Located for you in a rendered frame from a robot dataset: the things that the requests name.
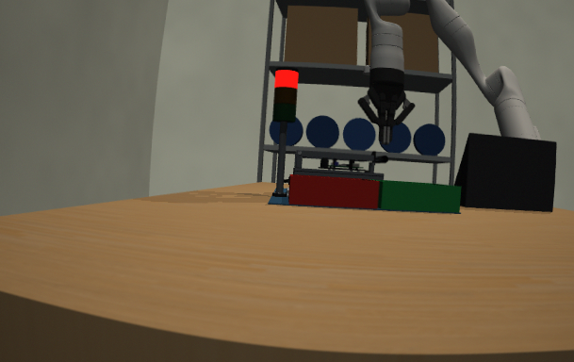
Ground green circuit board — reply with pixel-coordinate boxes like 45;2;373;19
335;162;359;168

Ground green square bin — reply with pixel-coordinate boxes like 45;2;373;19
370;179;461;213

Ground red bin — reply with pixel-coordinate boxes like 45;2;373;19
288;174;380;209

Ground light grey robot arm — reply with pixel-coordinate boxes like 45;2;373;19
364;0;541;140

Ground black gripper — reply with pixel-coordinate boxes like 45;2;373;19
358;68;415;145

